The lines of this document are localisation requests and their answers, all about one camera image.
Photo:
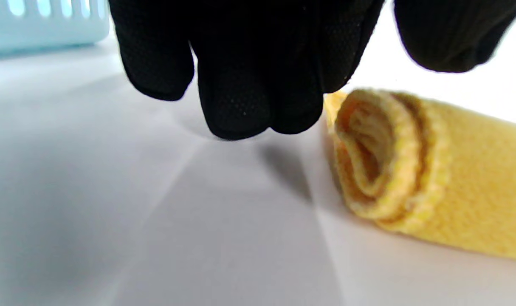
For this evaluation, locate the person's left hand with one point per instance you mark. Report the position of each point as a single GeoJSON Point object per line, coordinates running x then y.
{"type": "Point", "coordinates": [258, 63]}

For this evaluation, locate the orange cloth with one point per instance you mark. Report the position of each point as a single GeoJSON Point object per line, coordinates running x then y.
{"type": "Point", "coordinates": [483, 178]}

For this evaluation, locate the light blue plastic basket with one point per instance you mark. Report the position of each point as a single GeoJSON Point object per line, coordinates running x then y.
{"type": "Point", "coordinates": [41, 32]}

